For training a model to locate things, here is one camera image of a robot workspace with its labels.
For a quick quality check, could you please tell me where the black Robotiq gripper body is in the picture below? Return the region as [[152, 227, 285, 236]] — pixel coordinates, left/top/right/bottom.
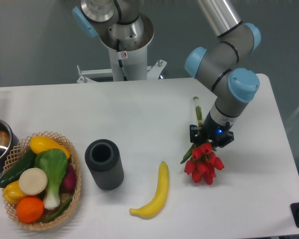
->
[[200, 113, 232, 145]]

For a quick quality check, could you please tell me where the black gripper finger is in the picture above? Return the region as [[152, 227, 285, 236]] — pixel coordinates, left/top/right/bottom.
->
[[212, 131, 234, 148], [190, 124, 201, 144]]

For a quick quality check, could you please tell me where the red tulip bouquet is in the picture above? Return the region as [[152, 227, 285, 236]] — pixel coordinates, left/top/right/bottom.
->
[[180, 96, 225, 186]]

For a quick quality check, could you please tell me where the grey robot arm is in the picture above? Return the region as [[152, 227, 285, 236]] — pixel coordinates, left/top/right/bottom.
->
[[72, 0, 261, 147]]

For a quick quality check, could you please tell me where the yellow banana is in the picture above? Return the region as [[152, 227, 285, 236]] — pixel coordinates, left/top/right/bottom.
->
[[129, 161, 169, 220]]

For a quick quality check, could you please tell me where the dark grey ribbed vase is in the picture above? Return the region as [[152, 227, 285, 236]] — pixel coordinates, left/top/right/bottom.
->
[[85, 139, 124, 191]]

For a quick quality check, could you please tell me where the purple red onion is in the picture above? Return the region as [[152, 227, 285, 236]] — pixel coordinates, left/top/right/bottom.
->
[[61, 164, 77, 191]]

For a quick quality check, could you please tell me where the green bok choy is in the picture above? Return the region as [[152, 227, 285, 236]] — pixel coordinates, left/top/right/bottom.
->
[[34, 148, 68, 210]]

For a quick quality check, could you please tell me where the green bean pod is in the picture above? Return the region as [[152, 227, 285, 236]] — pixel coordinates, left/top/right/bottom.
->
[[42, 198, 72, 223]]

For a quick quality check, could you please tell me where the yellow squash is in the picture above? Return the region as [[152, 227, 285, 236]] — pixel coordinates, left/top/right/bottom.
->
[[29, 136, 71, 159]]

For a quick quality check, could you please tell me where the green cucumber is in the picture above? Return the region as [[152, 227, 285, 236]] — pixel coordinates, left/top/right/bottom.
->
[[0, 149, 36, 188]]

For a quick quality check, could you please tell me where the cream round mushroom cap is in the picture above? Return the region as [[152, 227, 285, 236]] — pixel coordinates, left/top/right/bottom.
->
[[18, 168, 48, 196]]

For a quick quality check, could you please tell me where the woven wicker basket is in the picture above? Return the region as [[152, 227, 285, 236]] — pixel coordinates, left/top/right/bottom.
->
[[3, 131, 82, 231]]

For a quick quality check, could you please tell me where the orange fruit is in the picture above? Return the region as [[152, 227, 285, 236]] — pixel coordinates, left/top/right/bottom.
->
[[16, 197, 44, 223]]

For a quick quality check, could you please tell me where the yellow bell pepper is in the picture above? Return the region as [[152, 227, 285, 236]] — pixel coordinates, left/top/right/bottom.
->
[[2, 180, 27, 205]]

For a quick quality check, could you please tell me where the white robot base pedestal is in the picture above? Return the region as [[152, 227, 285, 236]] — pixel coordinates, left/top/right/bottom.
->
[[77, 43, 167, 83]]

